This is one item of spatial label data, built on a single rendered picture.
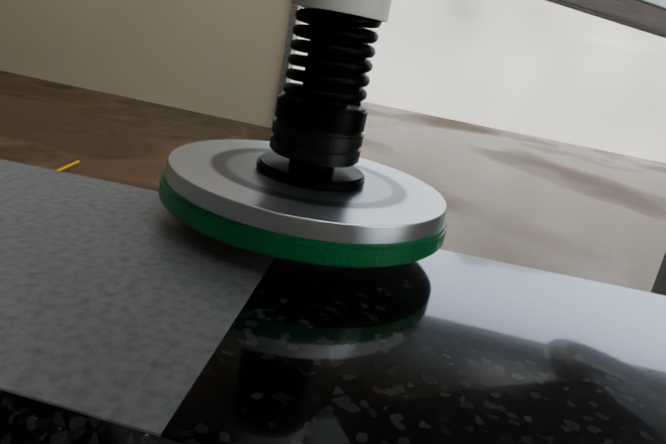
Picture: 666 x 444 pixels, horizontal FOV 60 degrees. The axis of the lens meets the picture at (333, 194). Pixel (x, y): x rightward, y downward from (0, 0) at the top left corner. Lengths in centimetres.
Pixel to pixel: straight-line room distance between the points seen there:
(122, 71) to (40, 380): 554
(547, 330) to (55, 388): 28
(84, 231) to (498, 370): 27
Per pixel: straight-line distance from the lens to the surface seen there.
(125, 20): 574
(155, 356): 29
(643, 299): 52
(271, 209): 35
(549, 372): 35
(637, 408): 36
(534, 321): 41
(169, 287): 35
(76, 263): 37
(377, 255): 36
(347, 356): 31
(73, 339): 30
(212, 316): 32
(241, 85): 534
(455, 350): 34
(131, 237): 41
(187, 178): 39
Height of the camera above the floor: 96
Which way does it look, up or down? 16 degrees down
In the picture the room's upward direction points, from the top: 11 degrees clockwise
